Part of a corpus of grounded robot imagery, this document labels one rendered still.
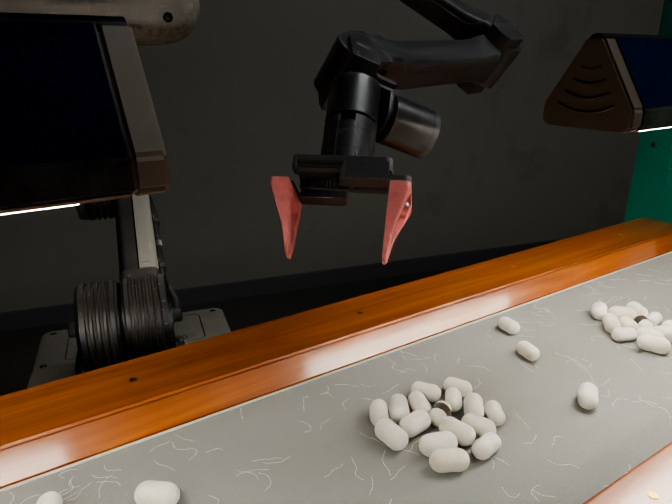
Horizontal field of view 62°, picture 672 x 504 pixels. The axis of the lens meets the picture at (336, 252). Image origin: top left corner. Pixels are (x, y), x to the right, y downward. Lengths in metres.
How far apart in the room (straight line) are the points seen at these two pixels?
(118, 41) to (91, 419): 0.42
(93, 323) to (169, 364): 0.17
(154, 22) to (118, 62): 0.66
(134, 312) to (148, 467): 0.29
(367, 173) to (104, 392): 0.35
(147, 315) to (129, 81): 0.58
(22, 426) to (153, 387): 0.12
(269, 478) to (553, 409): 0.31
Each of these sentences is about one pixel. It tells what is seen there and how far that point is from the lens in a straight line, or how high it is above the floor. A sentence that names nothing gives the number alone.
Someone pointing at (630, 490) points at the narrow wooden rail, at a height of 0.77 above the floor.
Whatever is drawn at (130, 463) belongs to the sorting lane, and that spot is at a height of 0.74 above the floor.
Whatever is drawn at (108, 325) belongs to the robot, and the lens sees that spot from 0.81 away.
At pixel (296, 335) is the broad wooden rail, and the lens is 0.71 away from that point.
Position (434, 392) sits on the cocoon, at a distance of 0.62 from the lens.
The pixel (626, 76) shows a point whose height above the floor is 1.08.
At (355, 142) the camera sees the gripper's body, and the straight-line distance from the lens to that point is 0.58.
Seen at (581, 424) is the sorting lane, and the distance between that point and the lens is 0.65.
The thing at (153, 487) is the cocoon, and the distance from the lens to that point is 0.52.
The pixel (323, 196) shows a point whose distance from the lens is 0.60.
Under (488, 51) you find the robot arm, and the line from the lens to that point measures 0.94.
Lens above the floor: 1.10
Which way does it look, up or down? 20 degrees down
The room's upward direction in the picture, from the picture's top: straight up
